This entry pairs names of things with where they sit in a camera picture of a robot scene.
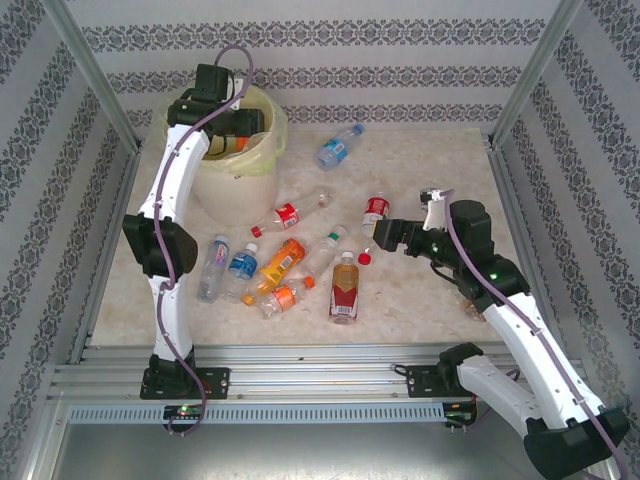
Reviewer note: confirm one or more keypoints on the clear bottle light blue label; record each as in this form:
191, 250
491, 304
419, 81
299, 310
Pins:
334, 149

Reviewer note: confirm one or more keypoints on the wide aluminium base rail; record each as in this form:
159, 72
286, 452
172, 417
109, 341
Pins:
310, 372

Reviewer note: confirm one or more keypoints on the clear bottle orange label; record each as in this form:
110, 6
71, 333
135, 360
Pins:
284, 299

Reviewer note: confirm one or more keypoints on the aluminium frame rail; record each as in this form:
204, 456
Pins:
107, 250

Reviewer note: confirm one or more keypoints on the clear cola bottle red cap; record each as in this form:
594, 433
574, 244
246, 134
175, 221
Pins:
287, 215

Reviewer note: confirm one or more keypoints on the white plastic bin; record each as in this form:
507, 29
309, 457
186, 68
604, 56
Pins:
235, 195

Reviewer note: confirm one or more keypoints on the crushed clear bottle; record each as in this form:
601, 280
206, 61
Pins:
477, 312

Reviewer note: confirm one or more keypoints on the water bottle blue label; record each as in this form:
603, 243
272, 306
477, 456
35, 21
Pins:
242, 267

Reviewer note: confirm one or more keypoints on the orange juice bottle yellow label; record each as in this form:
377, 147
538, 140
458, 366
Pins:
280, 262

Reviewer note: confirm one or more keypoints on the tea bottle red label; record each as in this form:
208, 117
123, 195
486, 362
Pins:
345, 290

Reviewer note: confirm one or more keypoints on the small controller board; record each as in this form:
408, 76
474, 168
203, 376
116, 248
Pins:
182, 411
460, 416

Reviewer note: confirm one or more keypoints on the small clear bottle red cap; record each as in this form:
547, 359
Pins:
364, 258

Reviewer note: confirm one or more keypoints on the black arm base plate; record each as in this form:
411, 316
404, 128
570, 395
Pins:
215, 382
420, 382

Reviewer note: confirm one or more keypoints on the grey metal panel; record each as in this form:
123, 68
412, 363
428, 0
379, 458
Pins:
300, 455

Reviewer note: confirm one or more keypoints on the clear bottle red teal label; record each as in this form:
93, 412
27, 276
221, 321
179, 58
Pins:
376, 207

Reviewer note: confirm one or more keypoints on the clear bottle green cap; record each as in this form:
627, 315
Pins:
322, 252

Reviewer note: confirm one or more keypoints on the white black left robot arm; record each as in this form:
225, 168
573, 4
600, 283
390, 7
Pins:
172, 170

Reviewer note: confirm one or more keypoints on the clear bottle pink blue label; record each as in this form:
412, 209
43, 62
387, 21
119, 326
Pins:
216, 260

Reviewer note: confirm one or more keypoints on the aluminium frame post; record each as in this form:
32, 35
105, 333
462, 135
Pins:
536, 70
92, 70

